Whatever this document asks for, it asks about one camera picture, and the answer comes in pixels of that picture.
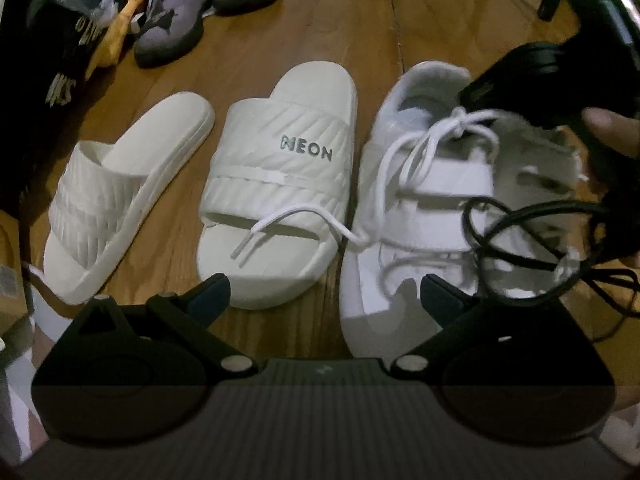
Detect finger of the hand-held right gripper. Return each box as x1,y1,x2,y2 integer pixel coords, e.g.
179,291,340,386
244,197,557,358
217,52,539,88
457,42,568,130

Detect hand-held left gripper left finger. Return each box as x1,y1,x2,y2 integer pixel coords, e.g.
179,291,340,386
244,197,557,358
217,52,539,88
75,272,259,377

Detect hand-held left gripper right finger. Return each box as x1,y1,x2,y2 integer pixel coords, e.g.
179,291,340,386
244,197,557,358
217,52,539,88
389,274,576,381

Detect white strap sneaker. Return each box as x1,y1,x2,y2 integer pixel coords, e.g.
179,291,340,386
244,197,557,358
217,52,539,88
492,110,591,306
230,60,503,358

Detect white ribbed slide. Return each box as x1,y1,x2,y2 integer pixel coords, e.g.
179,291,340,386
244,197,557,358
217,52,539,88
196,61,359,311
42,91,217,307

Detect person's right hand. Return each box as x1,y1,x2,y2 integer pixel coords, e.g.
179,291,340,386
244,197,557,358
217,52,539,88
582,106,640,161

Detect black printed bag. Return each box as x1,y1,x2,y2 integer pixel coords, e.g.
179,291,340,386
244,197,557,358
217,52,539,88
0,0,108,201

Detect black cable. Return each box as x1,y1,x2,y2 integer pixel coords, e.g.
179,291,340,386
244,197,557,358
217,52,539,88
462,197,640,343

